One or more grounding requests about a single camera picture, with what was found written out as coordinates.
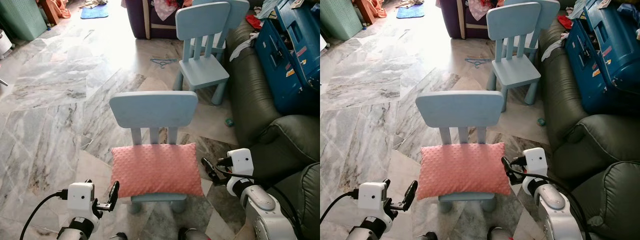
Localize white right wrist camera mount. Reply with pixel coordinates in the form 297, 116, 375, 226
522, 147, 549, 193
226, 148, 255, 194

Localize blue plastic storage box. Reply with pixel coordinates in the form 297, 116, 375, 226
566, 0, 640, 115
254, 0, 321, 115

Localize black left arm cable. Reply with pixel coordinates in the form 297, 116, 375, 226
20, 189, 69, 240
320, 188, 360, 224

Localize silver right robot leg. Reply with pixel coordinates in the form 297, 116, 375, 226
487, 226, 516, 240
178, 227, 212, 240

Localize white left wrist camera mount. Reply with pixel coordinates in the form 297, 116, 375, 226
358, 182, 389, 213
66, 182, 96, 215

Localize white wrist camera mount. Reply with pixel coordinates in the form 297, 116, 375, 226
358, 182, 389, 213
226, 148, 255, 194
522, 147, 549, 193
66, 182, 96, 215

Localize green plastic laundry basket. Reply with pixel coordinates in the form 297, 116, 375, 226
320, 0, 363, 42
0, 0, 48, 42

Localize white cloth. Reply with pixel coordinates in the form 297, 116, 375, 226
229, 36, 259, 62
541, 37, 568, 62

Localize blue floor mat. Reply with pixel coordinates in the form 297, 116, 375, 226
396, 4, 426, 19
80, 4, 110, 20

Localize orange cloth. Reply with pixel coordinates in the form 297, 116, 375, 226
361, 0, 389, 20
49, 0, 72, 20

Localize thin blue clothes hanger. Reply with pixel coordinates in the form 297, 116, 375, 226
150, 57, 179, 70
464, 57, 493, 69

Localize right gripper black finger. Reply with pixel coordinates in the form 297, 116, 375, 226
201, 157, 220, 186
501, 156, 517, 185

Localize light blue child chair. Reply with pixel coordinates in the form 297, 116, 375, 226
172, 2, 235, 106
109, 91, 199, 215
191, 0, 251, 63
415, 91, 505, 214
486, 2, 543, 113
504, 0, 561, 61

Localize brown wooden furniture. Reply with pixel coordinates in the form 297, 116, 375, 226
37, 0, 61, 26
352, 0, 376, 25

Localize pink patterned clothes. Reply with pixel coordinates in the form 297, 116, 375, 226
152, 0, 193, 21
467, 0, 506, 21

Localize pink dotted fleece pillow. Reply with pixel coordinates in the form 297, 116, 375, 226
416, 142, 512, 201
110, 143, 205, 199

